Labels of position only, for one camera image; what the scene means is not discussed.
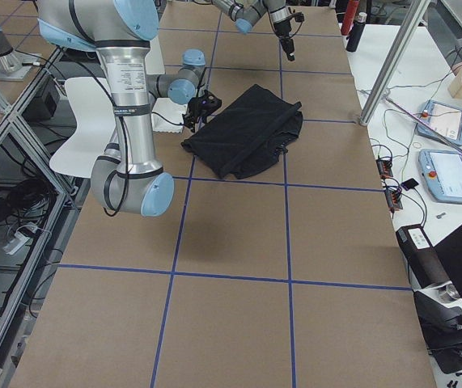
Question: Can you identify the orange connector board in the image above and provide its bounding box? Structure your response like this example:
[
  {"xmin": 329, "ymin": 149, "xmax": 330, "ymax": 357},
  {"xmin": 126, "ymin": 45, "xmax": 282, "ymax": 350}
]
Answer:
[
  {"xmin": 375, "ymin": 158, "xmax": 394, "ymax": 179},
  {"xmin": 384, "ymin": 186, "xmax": 403, "ymax": 213}
]

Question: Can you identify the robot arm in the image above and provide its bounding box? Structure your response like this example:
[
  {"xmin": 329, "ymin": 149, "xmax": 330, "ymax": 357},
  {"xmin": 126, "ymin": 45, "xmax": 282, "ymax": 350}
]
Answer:
[
  {"xmin": 38, "ymin": 1, "xmax": 206, "ymax": 217},
  {"xmin": 209, "ymin": 0, "xmax": 303, "ymax": 61}
]

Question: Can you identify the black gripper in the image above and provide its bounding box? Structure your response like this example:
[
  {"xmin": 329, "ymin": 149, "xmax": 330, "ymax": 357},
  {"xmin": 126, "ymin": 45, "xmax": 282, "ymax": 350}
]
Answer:
[
  {"xmin": 274, "ymin": 19, "xmax": 295, "ymax": 61},
  {"xmin": 183, "ymin": 91, "xmax": 222, "ymax": 132}
]

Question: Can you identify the black box white label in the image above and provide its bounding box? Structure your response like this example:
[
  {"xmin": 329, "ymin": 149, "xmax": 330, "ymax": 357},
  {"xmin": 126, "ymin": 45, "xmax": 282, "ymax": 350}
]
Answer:
[{"xmin": 396, "ymin": 224, "xmax": 450, "ymax": 288}]

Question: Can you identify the black graphic t-shirt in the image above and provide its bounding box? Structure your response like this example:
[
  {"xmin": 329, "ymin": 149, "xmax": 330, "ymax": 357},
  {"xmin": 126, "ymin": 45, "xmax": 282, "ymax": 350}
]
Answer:
[{"xmin": 181, "ymin": 84, "xmax": 303, "ymax": 179}]

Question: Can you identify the aluminium frame column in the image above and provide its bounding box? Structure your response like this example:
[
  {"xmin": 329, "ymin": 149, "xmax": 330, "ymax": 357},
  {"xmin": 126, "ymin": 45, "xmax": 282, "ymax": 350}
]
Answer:
[{"xmin": 358, "ymin": 0, "xmax": 430, "ymax": 126}]

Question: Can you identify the near blue teach pendant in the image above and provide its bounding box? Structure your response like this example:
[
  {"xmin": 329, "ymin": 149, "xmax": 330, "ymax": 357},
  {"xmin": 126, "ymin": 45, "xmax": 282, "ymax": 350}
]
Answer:
[{"xmin": 418, "ymin": 150, "xmax": 462, "ymax": 205}]

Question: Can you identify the far blue teach pendant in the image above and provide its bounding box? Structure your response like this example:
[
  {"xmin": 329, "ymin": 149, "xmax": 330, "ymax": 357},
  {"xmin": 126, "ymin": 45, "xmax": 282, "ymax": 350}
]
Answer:
[{"xmin": 415, "ymin": 99, "xmax": 462, "ymax": 146}]

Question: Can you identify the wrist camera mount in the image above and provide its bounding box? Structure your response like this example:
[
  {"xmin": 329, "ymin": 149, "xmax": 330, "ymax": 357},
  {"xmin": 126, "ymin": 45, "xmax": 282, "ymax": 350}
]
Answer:
[{"xmin": 291, "ymin": 12, "xmax": 305, "ymax": 23}]

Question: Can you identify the black monitor stand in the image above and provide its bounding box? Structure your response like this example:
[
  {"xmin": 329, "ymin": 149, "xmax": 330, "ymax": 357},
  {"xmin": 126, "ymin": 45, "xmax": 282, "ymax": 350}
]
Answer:
[{"xmin": 414, "ymin": 225, "xmax": 462, "ymax": 373}]

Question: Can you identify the black water bottle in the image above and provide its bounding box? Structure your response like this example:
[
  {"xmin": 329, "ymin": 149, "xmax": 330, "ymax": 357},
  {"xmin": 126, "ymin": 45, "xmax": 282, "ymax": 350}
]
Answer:
[{"xmin": 345, "ymin": 12, "xmax": 367, "ymax": 53}]

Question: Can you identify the red bottle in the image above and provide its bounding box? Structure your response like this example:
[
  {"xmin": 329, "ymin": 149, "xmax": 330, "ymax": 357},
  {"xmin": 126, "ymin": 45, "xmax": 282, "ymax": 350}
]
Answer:
[{"xmin": 341, "ymin": 0, "xmax": 360, "ymax": 36}]

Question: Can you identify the blue teach pendant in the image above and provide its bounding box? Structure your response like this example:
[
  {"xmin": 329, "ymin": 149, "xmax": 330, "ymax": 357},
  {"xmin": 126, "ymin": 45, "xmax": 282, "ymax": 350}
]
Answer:
[
  {"xmin": 415, "ymin": 99, "xmax": 462, "ymax": 146},
  {"xmin": 418, "ymin": 150, "xmax": 462, "ymax": 205}
]

